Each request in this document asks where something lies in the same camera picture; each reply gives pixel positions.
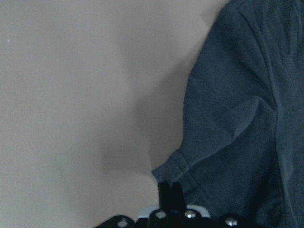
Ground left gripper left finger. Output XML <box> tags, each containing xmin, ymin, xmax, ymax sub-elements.
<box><xmin>158</xmin><ymin>182</ymin><xmax>169</xmax><ymax>210</ymax></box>

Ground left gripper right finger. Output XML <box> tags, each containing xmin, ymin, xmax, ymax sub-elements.
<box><xmin>171</xmin><ymin>182</ymin><xmax>186</xmax><ymax>211</ymax></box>

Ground black t-shirt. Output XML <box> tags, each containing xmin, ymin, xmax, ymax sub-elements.
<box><xmin>152</xmin><ymin>0</ymin><xmax>304</xmax><ymax>228</ymax></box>

